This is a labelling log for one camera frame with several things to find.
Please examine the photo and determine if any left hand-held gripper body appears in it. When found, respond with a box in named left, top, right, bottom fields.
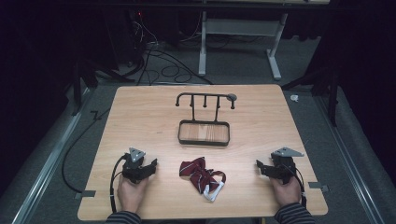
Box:
left=121, top=147, right=149, bottom=185

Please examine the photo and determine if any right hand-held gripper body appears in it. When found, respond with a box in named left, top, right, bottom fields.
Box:
left=270, top=147, right=305, bottom=185

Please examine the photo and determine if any dark red striped bow tie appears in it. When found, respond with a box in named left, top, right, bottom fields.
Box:
left=178, top=156, right=227, bottom=203

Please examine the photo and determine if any black hook rack wooden base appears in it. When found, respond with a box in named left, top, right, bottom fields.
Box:
left=175, top=91, right=238, bottom=147

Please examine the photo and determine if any person's right hand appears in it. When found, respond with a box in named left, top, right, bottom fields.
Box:
left=268, top=175, right=303, bottom=207

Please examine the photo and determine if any person's left hand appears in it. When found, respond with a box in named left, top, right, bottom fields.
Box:
left=117, top=175, right=149, bottom=215

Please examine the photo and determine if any grey tape strip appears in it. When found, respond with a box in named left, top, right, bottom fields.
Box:
left=307, top=181, right=331, bottom=193
left=74, top=189, right=97, bottom=201

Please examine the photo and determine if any black metal stand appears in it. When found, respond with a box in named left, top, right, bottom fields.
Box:
left=70, top=58, right=135, bottom=117
left=280, top=65, right=341, bottom=128

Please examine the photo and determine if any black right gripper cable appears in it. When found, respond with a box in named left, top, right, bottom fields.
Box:
left=289, top=166, right=308, bottom=209

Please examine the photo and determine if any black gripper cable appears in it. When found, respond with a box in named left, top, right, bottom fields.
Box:
left=108, top=153, right=129, bottom=215
left=289, top=166, right=308, bottom=209

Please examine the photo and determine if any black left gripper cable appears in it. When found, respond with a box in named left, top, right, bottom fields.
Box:
left=108, top=153, right=129, bottom=215

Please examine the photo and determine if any long black floor cable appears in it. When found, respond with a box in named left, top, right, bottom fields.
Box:
left=61, top=106, right=111, bottom=194

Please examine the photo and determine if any aluminium floor rail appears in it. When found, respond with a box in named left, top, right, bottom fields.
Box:
left=313, top=95, right=387, bottom=224
left=11, top=88, right=92, bottom=224

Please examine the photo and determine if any tangle of black floor cables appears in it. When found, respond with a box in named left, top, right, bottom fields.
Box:
left=125, top=11, right=216, bottom=87

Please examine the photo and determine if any white metal desk frame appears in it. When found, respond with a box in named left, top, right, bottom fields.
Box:
left=197, top=10, right=290, bottom=81

